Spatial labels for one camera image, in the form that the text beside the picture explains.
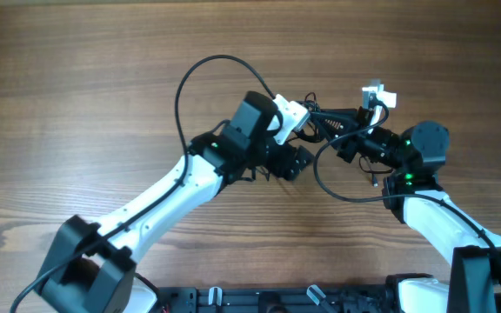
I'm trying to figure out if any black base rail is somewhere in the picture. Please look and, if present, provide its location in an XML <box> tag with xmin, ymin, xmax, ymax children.
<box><xmin>154</xmin><ymin>284</ymin><xmax>397</xmax><ymax>313</ymax></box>

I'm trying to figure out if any camera cable black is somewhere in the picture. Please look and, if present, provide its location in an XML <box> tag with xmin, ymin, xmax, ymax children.
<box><xmin>312</xmin><ymin>99</ymin><xmax>501</xmax><ymax>313</ymax></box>
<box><xmin>9</xmin><ymin>55</ymin><xmax>274</xmax><ymax>313</ymax></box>

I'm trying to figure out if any left camera cable black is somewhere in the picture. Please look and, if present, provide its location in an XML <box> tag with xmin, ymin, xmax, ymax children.
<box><xmin>9</xmin><ymin>55</ymin><xmax>274</xmax><ymax>313</ymax></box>

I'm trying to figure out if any right camera cable black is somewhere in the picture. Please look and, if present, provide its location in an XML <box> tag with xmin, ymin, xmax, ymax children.
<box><xmin>312</xmin><ymin>99</ymin><xmax>501</xmax><ymax>313</ymax></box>

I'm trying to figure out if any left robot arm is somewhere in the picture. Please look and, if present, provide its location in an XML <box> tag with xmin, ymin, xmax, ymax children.
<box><xmin>34</xmin><ymin>91</ymin><xmax>311</xmax><ymax>312</ymax></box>

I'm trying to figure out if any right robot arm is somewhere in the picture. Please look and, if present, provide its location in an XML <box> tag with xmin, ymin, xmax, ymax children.
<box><xmin>311</xmin><ymin>108</ymin><xmax>501</xmax><ymax>312</ymax></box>

